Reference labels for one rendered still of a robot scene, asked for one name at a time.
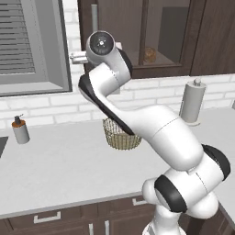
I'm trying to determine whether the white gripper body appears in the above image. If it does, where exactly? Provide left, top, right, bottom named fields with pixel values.
left=69, top=50, right=88, bottom=65

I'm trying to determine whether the dark wood glass cabinet door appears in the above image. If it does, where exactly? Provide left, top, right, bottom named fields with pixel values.
left=77, top=0, right=197, bottom=80

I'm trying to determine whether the brown bread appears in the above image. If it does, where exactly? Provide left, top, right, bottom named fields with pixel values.
left=143, top=47, right=157, bottom=64

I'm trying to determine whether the dark wood solid cabinet door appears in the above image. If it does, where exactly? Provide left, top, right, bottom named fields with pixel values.
left=190, top=0, right=235, bottom=77

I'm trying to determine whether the dark wood base cabinet door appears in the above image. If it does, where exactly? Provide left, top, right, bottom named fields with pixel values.
left=100, top=212, right=159, bottom=235
left=11, top=222, right=101, bottom=235

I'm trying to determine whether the grey window with blinds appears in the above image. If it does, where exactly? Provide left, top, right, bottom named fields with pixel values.
left=0, top=0, right=73, bottom=97

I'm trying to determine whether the grey soap dispenser orange top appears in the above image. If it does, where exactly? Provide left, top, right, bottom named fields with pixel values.
left=11, top=113, right=31, bottom=145

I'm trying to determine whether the dark sink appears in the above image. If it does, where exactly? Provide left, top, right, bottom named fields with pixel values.
left=0, top=136, right=9, bottom=159

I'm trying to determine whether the white paper towel roll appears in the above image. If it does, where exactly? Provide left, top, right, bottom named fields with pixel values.
left=178, top=77, right=207, bottom=128

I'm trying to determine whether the narrow dark wood drawer front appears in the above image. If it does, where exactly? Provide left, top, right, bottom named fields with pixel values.
left=96, top=195, right=158, bottom=217

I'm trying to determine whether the wide dark wood drawer front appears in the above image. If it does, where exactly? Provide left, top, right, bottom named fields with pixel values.
left=5, top=203, right=99, bottom=229

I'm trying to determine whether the grey cabinet door handle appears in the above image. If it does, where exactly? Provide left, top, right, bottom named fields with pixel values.
left=90, top=3, right=99, bottom=33

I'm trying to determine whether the tan wire basket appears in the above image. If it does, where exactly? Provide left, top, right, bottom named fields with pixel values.
left=102, top=117, right=143, bottom=151

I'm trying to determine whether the white drawer handle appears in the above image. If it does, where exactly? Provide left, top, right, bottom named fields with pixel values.
left=33, top=211, right=62, bottom=225
left=131, top=196, right=150, bottom=207

